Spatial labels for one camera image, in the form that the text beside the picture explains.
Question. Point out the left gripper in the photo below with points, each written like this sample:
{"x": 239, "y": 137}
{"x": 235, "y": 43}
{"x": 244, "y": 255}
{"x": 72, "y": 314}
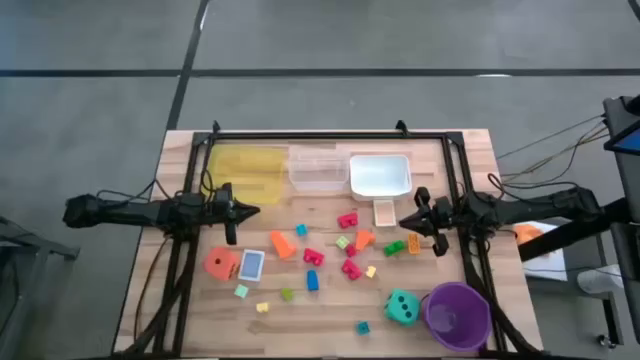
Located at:
{"x": 227, "y": 212}

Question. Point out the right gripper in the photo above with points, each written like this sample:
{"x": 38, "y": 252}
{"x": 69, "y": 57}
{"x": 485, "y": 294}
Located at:
{"x": 440, "y": 220}

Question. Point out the yellow translucent plastic bin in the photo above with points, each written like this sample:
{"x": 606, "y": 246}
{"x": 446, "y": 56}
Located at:
{"x": 250, "y": 170}

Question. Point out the long orange block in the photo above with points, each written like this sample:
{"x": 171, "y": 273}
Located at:
{"x": 282, "y": 245}

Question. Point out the orange foam die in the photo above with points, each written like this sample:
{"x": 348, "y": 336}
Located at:
{"x": 220, "y": 262}

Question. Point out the small blue block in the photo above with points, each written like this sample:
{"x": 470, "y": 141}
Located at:
{"x": 301, "y": 230}

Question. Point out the small yellow block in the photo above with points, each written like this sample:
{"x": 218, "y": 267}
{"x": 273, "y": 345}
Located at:
{"x": 262, "y": 307}
{"x": 370, "y": 272}

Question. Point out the small red block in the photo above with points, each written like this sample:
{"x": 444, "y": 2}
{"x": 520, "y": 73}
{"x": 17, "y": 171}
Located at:
{"x": 351, "y": 251}

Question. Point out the small mint block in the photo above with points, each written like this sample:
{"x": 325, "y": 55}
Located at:
{"x": 241, "y": 291}

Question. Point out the red two-stud block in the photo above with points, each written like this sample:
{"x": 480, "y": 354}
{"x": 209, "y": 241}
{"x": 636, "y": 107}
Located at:
{"x": 313, "y": 257}
{"x": 347, "y": 220}
{"x": 351, "y": 269}

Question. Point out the clear plastic bin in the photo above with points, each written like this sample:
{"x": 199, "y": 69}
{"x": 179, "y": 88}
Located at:
{"x": 318, "y": 172}

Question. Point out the teal foam die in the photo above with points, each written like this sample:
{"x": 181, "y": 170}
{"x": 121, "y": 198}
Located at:
{"x": 402, "y": 307}

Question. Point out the olive green block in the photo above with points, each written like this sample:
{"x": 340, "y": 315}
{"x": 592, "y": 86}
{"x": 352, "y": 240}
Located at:
{"x": 287, "y": 295}

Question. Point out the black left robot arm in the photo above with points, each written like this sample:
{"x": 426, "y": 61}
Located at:
{"x": 135, "y": 212}

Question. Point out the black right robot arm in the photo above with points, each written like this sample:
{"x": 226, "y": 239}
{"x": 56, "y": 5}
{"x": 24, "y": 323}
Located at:
{"x": 530, "y": 205}

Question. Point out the flat yellow toy block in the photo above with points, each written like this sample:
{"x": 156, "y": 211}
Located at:
{"x": 414, "y": 244}

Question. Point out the white plastic bin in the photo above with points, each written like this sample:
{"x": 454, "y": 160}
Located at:
{"x": 380, "y": 175}

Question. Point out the small light green block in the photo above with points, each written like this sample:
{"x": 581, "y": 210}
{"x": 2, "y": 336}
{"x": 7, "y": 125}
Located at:
{"x": 342, "y": 242}

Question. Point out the purple plastic bucket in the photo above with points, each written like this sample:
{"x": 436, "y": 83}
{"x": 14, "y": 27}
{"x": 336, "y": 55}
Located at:
{"x": 465, "y": 305}

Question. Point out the blue single-stud block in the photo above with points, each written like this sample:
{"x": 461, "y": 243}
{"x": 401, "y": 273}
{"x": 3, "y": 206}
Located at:
{"x": 312, "y": 281}

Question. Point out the orange plastic object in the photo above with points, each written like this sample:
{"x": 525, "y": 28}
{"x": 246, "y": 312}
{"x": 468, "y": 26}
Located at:
{"x": 527, "y": 233}

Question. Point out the small teal block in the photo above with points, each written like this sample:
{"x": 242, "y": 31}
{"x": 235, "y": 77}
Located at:
{"x": 363, "y": 328}

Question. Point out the white paper sheet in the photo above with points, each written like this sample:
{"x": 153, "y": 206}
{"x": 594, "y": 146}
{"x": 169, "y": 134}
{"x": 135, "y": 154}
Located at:
{"x": 550, "y": 260}

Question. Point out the black diagonal stand beam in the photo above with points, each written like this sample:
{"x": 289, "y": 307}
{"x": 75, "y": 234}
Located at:
{"x": 565, "y": 237}

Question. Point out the black stand leg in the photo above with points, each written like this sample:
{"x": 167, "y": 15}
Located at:
{"x": 612, "y": 315}

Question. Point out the grey stand column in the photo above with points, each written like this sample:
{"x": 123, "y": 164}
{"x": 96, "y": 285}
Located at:
{"x": 631, "y": 190}

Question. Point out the black caster wheel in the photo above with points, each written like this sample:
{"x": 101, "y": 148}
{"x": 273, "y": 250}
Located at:
{"x": 606, "y": 341}

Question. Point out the black monitor blue screen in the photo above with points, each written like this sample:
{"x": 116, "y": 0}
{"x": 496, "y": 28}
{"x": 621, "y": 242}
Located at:
{"x": 620, "y": 115}

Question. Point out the black aluminium table frame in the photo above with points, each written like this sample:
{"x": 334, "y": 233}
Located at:
{"x": 325, "y": 135}

